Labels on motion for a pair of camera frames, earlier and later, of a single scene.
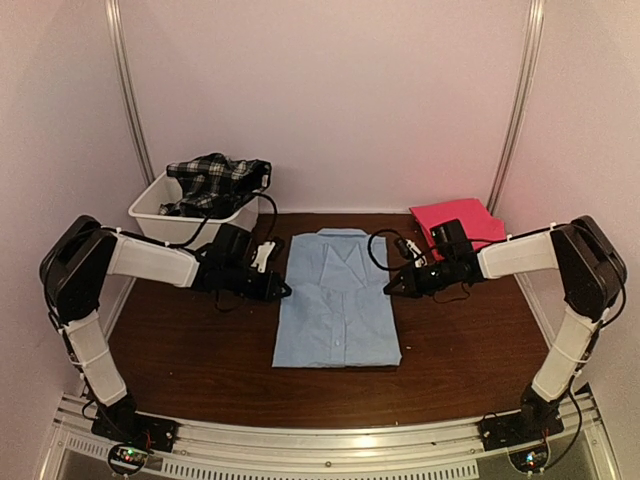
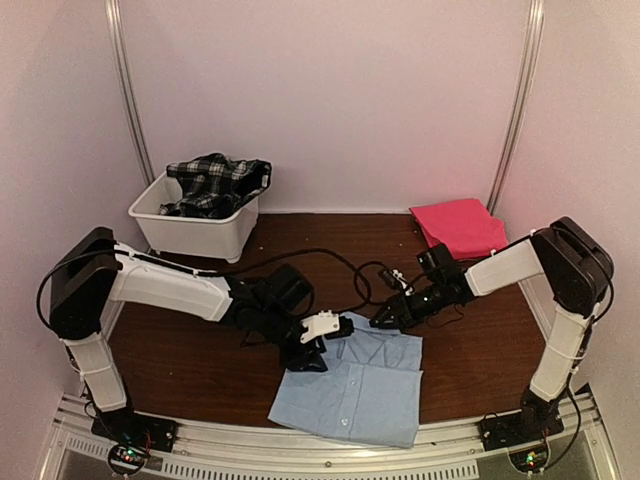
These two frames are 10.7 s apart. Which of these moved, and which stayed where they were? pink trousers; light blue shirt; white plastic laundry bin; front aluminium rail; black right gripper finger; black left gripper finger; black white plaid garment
Moved: light blue shirt; black right gripper finger; black left gripper finger
Stayed: front aluminium rail; pink trousers; white plastic laundry bin; black white plaid garment
